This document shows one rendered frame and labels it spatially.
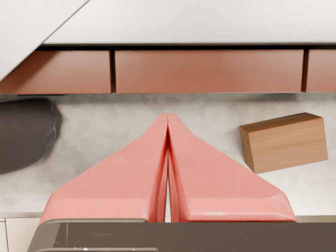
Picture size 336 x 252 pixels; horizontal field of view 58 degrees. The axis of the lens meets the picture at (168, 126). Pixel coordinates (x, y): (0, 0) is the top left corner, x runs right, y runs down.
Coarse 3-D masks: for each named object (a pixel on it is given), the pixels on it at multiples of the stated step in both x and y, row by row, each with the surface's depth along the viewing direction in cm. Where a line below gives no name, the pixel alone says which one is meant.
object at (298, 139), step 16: (304, 112) 43; (240, 128) 43; (256, 128) 40; (272, 128) 39; (288, 128) 39; (304, 128) 39; (320, 128) 39; (256, 144) 40; (272, 144) 40; (288, 144) 40; (304, 144) 40; (320, 144) 40; (256, 160) 40; (272, 160) 40; (288, 160) 40; (304, 160) 40; (320, 160) 40
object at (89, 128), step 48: (0, 96) 43; (48, 96) 43; (96, 96) 43; (144, 96) 43; (192, 96) 43; (240, 96) 43; (288, 96) 43; (96, 144) 44; (240, 144) 45; (0, 192) 46; (48, 192) 46; (288, 192) 46
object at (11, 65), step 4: (0, 60) 26; (4, 60) 26; (8, 60) 26; (12, 60) 26; (0, 64) 26; (4, 64) 26; (8, 64) 26; (12, 64) 26; (16, 64) 26; (0, 68) 26; (4, 68) 26; (8, 68) 26; (12, 68) 26; (0, 72) 26; (4, 72) 26; (8, 72) 26; (0, 76) 26; (4, 76) 26; (0, 80) 26
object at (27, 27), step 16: (0, 0) 25; (16, 0) 25; (32, 0) 25; (48, 0) 25; (64, 0) 25; (80, 0) 25; (0, 16) 25; (16, 16) 25; (32, 16) 25; (48, 16) 25; (64, 16) 25; (0, 32) 25; (16, 32) 25; (32, 32) 25; (48, 32) 25; (0, 48) 25; (16, 48) 25; (32, 48) 25
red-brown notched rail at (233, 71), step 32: (32, 64) 28; (64, 64) 28; (96, 64) 28; (128, 64) 28; (160, 64) 28; (192, 64) 28; (224, 64) 28; (256, 64) 28; (288, 64) 28; (320, 64) 28
